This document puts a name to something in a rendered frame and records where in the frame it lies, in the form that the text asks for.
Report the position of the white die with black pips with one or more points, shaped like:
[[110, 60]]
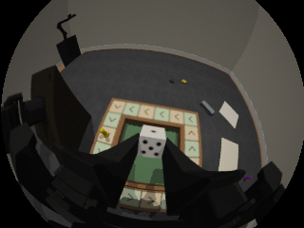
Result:
[[152, 141]]

